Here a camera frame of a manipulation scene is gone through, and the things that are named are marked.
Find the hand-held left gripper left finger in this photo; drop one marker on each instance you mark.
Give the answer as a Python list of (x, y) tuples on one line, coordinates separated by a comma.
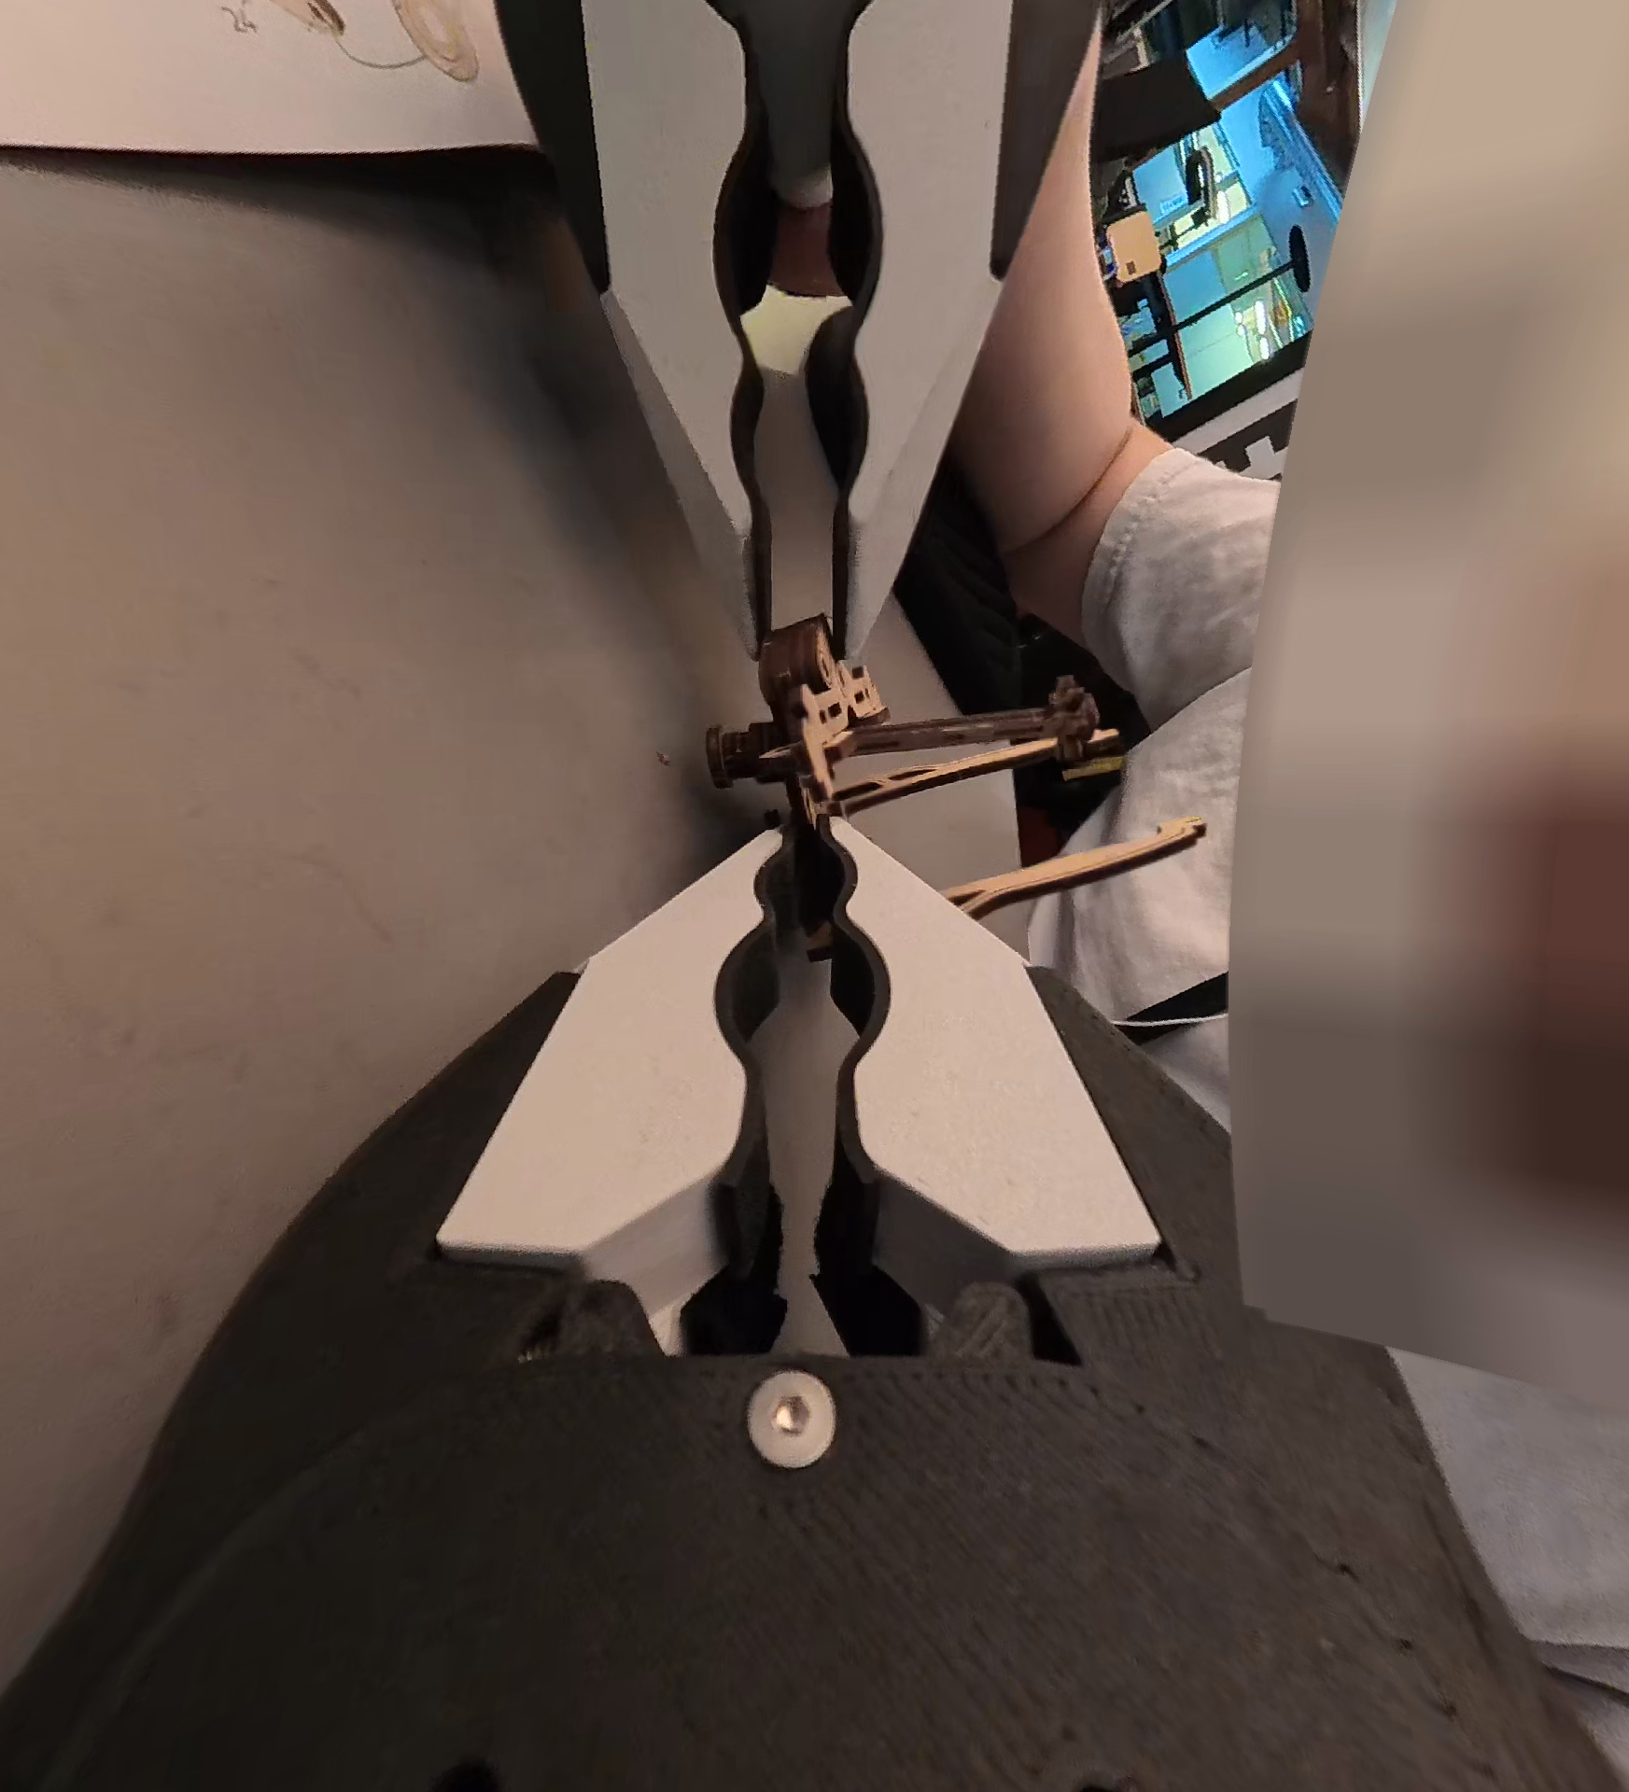
[(590, 1120)]

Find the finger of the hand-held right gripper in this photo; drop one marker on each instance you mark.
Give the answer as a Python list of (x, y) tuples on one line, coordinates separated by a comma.
[(658, 184), (939, 184)]

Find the wooden model assembly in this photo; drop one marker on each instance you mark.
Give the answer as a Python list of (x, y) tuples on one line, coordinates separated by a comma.
[(799, 673)]

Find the person's right forearm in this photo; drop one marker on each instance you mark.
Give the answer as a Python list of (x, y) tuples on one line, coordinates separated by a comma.
[(1054, 393)]

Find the illustrated instruction sheet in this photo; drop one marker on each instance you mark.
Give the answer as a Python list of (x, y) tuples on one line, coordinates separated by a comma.
[(127, 85)]

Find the black textured pad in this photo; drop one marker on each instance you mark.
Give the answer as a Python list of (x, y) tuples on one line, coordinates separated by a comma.
[(960, 589)]

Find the bright display screen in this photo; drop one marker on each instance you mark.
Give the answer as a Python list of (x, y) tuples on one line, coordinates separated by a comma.
[(1232, 184)]

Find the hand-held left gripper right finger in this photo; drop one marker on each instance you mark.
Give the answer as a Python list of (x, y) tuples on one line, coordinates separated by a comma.
[(996, 1120)]

